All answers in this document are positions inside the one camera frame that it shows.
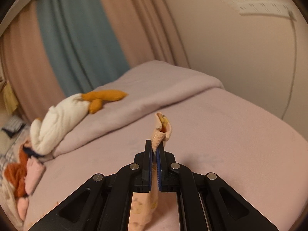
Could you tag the white goose plush toy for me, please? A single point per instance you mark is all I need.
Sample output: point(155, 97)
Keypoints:
point(47, 133)

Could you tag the teal curtain panel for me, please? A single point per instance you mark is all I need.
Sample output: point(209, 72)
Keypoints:
point(81, 46)

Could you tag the plaid grey pillow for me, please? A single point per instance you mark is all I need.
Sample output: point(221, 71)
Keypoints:
point(14, 125)

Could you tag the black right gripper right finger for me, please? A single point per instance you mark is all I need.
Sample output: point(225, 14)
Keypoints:
point(206, 202)

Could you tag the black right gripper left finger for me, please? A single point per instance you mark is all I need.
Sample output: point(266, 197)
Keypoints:
point(102, 202)

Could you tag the dark navy garment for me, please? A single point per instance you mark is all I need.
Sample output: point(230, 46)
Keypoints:
point(31, 153)

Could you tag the peach duck print baby garment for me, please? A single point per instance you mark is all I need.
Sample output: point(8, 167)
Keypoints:
point(143, 205)

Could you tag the white power strip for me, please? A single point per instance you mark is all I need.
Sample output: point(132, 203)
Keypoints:
point(267, 8)

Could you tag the rust orange fleece garment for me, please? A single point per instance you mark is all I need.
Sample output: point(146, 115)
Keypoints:
point(15, 173)

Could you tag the salmon pink fleece garment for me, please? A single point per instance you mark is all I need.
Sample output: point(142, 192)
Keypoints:
point(22, 207)

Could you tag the folded mauve duvet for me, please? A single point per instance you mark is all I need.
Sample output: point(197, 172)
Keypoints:
point(149, 87)

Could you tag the light pink folded garment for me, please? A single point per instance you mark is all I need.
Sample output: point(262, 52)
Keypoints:
point(35, 170)

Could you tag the pink curtain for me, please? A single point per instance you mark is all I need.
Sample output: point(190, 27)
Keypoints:
point(144, 29)

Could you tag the yellow hanging cloth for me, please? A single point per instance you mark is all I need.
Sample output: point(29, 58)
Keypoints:
point(10, 101)

